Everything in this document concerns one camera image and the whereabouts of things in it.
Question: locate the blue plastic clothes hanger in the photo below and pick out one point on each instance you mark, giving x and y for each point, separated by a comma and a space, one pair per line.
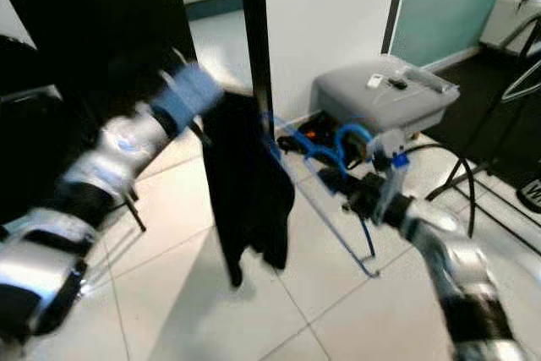
353, 125

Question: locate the black cloth garment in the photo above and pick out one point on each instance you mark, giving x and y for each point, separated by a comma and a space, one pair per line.
249, 192

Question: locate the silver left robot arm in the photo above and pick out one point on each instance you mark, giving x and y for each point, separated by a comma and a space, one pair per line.
101, 179

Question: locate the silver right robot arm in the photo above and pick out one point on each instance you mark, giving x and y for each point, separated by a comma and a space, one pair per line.
456, 268

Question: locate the black bag with orange items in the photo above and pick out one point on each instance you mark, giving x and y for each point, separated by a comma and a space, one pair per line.
308, 137

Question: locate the grey padded ottoman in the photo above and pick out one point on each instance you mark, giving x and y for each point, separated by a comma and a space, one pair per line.
380, 103

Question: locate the small black clip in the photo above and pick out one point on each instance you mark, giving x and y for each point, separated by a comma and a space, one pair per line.
396, 84

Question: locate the white shelf unit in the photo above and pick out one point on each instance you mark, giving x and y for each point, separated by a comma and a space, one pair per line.
511, 23

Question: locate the black door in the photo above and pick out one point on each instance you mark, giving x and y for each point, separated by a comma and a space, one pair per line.
93, 23

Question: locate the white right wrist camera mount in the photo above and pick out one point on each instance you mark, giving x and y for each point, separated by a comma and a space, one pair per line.
393, 183

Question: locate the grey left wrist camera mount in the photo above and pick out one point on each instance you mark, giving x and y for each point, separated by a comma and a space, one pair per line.
186, 95

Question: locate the black door frame post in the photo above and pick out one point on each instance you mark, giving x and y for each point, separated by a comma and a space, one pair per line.
254, 23

